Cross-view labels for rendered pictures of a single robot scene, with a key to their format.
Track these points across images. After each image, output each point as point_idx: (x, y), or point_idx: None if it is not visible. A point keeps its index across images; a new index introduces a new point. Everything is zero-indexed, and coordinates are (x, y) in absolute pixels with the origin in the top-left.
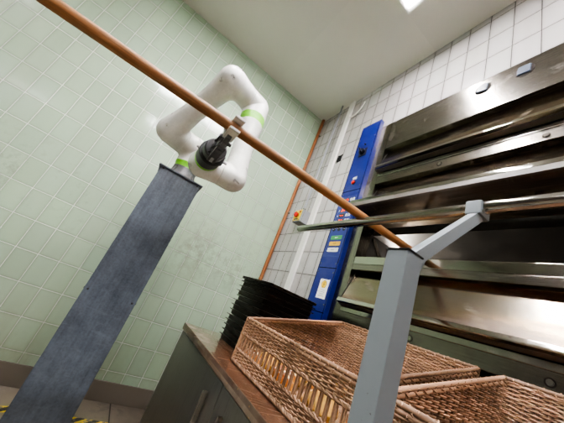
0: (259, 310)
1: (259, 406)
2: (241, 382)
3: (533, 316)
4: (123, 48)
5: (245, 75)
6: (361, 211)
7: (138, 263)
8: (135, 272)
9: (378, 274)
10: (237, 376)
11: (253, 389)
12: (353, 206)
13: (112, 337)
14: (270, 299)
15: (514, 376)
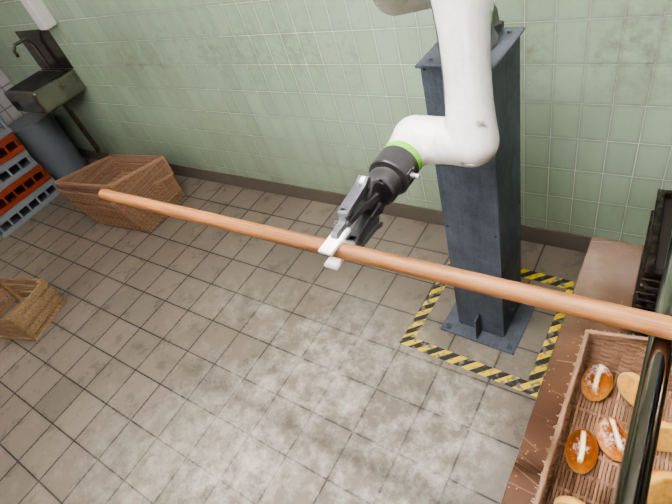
0: (635, 304)
1: (519, 473)
2: (540, 423)
3: None
4: (224, 228)
5: None
6: (657, 331)
7: (475, 198)
8: (479, 207)
9: None
10: (549, 409)
11: (545, 441)
12: (621, 323)
13: (496, 264)
14: (658, 290)
15: None
